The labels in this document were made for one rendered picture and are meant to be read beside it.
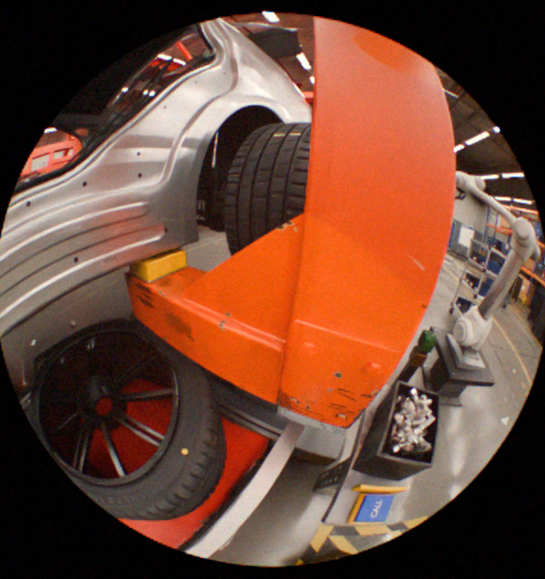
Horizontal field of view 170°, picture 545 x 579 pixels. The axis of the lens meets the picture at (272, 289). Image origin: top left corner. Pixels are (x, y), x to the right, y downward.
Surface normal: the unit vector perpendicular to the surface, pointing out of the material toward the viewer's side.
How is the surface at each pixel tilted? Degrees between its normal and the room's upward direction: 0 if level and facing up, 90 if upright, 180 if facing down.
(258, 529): 0
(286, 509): 0
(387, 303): 90
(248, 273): 90
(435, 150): 90
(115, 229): 90
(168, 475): 0
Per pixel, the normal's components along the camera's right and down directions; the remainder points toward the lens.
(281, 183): -0.43, 0.20
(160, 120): 0.89, 0.26
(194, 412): 0.07, -0.89
